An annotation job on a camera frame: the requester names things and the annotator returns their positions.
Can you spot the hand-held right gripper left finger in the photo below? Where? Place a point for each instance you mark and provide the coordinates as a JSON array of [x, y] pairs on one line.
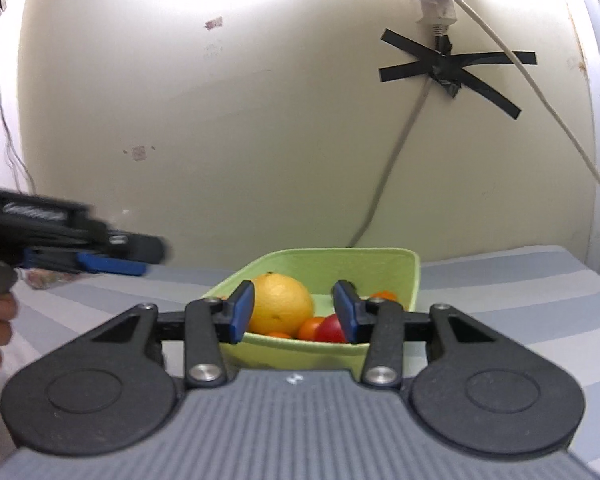
[[242, 312]]

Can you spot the small white wall plate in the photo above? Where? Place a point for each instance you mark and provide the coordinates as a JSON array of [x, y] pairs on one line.
[[138, 153]]

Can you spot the black tape cross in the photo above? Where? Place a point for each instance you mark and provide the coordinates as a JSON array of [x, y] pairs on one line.
[[447, 67]]

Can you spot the clear plastic bag of produce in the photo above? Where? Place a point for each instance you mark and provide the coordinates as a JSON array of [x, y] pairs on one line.
[[47, 279]]

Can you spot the small wall sticker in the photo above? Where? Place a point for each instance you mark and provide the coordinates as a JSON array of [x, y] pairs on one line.
[[213, 23]]

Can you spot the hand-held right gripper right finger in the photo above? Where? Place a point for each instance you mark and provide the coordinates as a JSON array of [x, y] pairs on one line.
[[347, 312]]

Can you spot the large yellow citrus fruit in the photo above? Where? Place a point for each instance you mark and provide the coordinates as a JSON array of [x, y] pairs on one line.
[[280, 305]]

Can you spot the green plastic basin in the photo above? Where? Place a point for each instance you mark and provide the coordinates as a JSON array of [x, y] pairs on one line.
[[310, 355]]

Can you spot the striped bed sheet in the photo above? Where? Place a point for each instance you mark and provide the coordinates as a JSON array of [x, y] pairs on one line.
[[504, 300]]

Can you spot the orange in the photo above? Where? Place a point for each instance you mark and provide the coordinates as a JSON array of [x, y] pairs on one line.
[[310, 329], [383, 296], [280, 335]]

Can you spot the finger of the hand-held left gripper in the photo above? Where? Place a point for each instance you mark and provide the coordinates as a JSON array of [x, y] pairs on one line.
[[110, 264], [137, 247]]

